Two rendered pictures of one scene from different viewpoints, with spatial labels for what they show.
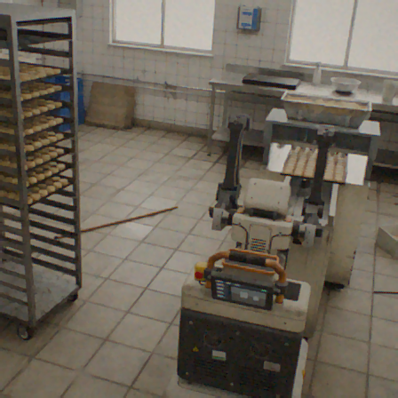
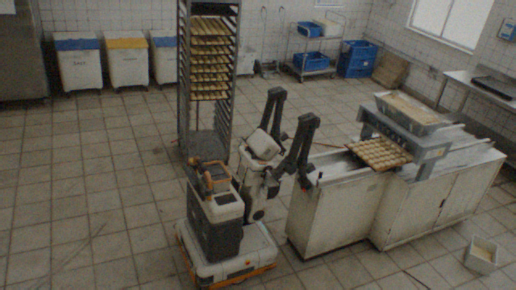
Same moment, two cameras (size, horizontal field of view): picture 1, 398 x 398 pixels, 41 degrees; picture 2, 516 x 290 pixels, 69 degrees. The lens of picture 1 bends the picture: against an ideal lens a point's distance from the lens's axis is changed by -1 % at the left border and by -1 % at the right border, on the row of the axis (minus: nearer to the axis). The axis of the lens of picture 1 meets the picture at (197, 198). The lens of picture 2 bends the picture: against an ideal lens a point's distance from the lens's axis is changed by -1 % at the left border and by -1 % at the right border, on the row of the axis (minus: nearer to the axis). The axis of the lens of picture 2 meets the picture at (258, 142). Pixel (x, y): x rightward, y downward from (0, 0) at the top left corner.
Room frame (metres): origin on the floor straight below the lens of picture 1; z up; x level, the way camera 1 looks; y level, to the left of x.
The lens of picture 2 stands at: (0.71, -1.93, 2.50)
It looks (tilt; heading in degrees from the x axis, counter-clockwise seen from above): 32 degrees down; 45
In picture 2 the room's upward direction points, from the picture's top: 7 degrees clockwise
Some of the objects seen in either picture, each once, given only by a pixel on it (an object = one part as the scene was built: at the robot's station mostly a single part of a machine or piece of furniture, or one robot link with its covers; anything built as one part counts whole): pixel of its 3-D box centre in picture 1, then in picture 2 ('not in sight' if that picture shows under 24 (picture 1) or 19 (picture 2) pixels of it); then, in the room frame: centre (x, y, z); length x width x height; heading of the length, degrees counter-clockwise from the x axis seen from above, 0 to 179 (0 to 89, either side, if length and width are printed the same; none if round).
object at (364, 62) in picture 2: (59, 103); (355, 59); (6.80, 1.87, 0.30); 0.60 x 0.40 x 0.20; 163
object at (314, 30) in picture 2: not in sight; (308, 29); (5.71, 2.22, 0.87); 0.40 x 0.30 x 0.16; 77
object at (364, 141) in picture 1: (319, 145); (397, 138); (3.47, -0.79, 1.01); 0.72 x 0.33 x 0.34; 76
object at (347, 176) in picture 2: (338, 163); (414, 159); (3.54, -0.96, 0.87); 2.01 x 0.03 x 0.07; 166
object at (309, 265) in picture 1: (299, 253); (334, 204); (2.98, -0.67, 0.45); 0.70 x 0.34 x 0.90; 166
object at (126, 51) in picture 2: not in sight; (126, 62); (2.93, 3.23, 0.38); 0.64 x 0.54 x 0.77; 74
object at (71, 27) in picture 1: (75, 163); (233, 89); (2.91, 0.72, 0.97); 0.03 x 0.03 x 1.70; 68
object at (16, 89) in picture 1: (22, 189); (187, 90); (2.50, 0.89, 0.97); 0.03 x 0.03 x 1.70; 68
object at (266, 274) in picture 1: (249, 270); (216, 176); (2.02, -0.25, 0.87); 0.23 x 0.15 x 0.11; 76
